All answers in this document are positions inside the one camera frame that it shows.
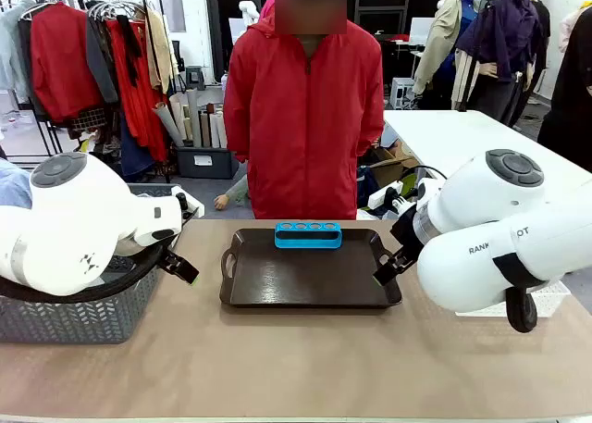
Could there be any dark grey storage box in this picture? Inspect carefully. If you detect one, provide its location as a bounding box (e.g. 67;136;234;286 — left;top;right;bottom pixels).
175;145;240;180

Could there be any white paper roll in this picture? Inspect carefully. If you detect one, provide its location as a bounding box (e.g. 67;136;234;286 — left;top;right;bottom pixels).
208;112;228;149

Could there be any hanging beige garment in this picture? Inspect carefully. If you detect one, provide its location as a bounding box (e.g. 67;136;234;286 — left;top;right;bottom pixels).
145;6;180;94

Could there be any black hanging scarf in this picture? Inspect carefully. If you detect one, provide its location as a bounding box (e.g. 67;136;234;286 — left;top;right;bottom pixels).
115;14;143;89

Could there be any black metal clothes rack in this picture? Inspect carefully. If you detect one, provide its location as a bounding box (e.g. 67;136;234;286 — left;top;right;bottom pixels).
6;0;173;183

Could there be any tall grey paper roll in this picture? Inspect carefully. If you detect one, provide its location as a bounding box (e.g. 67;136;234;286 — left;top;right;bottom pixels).
186;88;204;149

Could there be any hanging grey hoodie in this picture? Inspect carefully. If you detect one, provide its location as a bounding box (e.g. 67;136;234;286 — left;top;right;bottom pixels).
0;0;34;105

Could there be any mannequin in beige coat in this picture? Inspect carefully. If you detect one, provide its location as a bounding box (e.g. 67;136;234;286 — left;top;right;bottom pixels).
413;0;480;112

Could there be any blue test tube rack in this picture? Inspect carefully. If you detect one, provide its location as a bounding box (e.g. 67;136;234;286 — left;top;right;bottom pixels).
274;221;343;250

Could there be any white table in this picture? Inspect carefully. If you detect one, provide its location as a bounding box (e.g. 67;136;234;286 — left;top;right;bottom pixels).
383;109;592;191

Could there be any brown cardboard box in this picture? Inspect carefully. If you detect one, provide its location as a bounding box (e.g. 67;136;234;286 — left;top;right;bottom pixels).
368;145;420;188

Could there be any mannequin in purple jacket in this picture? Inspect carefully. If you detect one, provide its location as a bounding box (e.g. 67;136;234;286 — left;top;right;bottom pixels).
455;0;552;129

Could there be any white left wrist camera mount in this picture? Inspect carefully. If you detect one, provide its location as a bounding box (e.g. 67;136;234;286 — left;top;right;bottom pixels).
169;185;205;221

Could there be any grey basket with label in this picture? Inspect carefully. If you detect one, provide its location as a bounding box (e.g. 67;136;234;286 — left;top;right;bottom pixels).
125;182;182;198

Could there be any hanging red jacket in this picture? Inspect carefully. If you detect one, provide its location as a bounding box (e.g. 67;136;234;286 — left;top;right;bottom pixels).
30;1;105;123

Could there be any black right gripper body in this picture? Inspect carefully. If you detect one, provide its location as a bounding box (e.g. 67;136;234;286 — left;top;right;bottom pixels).
390;204;429;260

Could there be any dark brown serving tray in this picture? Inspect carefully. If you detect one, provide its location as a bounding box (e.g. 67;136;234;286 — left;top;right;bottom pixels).
219;228;402;309

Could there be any light blue cloth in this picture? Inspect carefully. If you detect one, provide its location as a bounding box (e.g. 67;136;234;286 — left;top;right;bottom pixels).
0;156;34;211

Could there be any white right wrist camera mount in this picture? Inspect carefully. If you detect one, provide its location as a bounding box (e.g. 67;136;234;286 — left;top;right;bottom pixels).
368;180;406;207

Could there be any person in red jacket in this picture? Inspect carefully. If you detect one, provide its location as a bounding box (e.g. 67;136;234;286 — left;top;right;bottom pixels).
223;0;386;220

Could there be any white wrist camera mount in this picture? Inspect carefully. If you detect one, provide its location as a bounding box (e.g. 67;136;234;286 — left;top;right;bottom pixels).
368;180;406;207
169;185;205;221

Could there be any white plastic basket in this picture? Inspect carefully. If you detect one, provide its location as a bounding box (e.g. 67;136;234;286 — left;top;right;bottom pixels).
455;279;573;318

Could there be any white computer tower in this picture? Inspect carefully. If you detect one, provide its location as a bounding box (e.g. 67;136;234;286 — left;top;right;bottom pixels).
390;76;418;110

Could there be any large grey plastic basket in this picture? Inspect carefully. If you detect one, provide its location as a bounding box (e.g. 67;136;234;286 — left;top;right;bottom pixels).
0;251;164;345

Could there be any hanging dark grey garment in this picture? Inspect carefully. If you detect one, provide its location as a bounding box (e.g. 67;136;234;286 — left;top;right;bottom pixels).
85;14;120;106

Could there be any hanging red dress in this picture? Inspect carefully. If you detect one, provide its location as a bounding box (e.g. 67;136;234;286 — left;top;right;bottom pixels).
105;18;170;163

